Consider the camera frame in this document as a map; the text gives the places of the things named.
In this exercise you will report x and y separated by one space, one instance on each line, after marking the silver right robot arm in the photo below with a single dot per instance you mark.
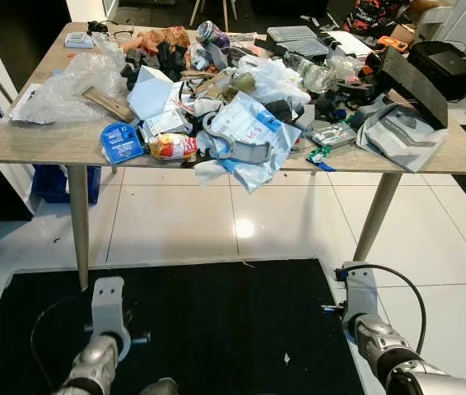
398 354

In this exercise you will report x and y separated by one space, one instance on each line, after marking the grey mailer bag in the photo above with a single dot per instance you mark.
402 136

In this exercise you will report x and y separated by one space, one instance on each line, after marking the black box device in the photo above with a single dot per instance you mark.
447 66

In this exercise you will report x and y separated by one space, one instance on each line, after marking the black foam board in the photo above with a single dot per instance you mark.
414 82

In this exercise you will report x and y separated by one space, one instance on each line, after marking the silver foil packet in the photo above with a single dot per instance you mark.
333 134

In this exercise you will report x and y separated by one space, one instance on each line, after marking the green wrapper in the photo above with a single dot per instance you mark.
319 156

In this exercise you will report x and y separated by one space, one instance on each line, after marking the orange hand tool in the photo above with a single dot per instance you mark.
390 43

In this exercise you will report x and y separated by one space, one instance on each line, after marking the red black bag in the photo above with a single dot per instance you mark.
377 16

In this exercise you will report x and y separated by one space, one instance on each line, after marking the clear plastic bottle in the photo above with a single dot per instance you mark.
314 74

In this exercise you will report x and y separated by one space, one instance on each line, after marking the white plastic bag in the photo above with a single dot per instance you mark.
274 81

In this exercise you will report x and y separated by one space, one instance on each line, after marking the grey keyboard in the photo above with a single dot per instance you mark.
295 39

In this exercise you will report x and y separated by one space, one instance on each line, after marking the white blue mailer bag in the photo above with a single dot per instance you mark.
249 123

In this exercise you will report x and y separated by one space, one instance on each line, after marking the black floor mat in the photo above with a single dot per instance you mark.
216 329

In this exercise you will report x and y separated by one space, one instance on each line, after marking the red yellow snack packet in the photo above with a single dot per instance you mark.
173 147

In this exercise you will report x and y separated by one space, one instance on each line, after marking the crushed drink can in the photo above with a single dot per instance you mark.
211 34

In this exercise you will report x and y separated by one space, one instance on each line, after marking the black gloves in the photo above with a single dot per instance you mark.
167 62

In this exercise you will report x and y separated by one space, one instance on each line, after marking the white folded paper box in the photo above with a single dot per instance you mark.
151 92

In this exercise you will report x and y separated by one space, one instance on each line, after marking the crumpled orange brown bag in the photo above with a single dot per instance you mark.
155 39

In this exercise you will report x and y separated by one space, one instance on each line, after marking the blue packet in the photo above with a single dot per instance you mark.
123 144

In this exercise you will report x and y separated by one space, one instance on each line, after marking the robot leg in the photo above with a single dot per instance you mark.
159 388

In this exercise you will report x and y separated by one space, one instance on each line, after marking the brown cardboard strip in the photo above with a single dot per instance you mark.
109 104

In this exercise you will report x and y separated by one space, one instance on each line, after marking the wooden table with tapered legs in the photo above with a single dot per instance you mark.
68 141

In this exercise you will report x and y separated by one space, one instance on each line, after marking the clear bubble wrap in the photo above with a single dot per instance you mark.
68 86

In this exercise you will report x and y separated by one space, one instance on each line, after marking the blue plastic crate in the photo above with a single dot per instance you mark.
52 183

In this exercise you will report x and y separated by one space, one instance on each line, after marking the small white device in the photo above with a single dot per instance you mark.
79 39

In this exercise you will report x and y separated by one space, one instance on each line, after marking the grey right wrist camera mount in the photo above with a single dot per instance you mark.
361 290

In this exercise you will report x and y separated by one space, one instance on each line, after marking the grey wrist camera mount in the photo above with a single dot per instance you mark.
361 290
108 309

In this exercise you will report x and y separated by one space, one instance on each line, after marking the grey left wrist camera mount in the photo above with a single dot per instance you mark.
108 309

